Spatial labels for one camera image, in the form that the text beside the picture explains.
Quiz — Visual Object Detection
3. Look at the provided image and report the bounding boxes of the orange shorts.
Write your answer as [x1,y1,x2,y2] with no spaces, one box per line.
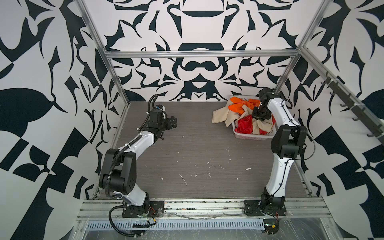
[228,97,261,115]

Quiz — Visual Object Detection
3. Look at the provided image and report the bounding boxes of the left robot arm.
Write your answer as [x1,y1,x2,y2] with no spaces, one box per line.
[99,104,177,215]

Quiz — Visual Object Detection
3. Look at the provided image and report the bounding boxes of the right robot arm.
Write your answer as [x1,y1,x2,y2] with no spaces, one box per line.
[253,88,308,210]

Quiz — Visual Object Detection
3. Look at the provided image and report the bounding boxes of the red shorts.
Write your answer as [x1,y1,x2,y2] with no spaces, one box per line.
[235,116,276,136]

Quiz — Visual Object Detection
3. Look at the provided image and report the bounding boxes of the beige shorts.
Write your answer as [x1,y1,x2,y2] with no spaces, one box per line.
[211,100,271,136]

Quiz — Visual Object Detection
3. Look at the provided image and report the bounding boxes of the white laundry basket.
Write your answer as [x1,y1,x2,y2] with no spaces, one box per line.
[232,96,277,141]

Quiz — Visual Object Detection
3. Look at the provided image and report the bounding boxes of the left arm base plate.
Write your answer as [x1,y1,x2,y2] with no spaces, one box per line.
[122,201,165,218]

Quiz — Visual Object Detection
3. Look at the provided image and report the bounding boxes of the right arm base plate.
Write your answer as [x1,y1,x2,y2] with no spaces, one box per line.
[243,199,287,217]

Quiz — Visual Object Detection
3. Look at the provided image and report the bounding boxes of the wall hook rail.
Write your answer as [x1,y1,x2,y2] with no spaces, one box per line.
[322,71,384,145]

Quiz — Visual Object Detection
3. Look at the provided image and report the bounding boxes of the black corrugated cable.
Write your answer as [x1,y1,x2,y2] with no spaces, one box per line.
[106,206,157,238]

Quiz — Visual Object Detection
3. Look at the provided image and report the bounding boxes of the aluminium frame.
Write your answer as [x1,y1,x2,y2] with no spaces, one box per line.
[78,1,384,240]

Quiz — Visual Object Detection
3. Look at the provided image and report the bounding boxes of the white slotted cable duct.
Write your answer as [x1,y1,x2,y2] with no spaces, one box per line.
[86,219,265,231]

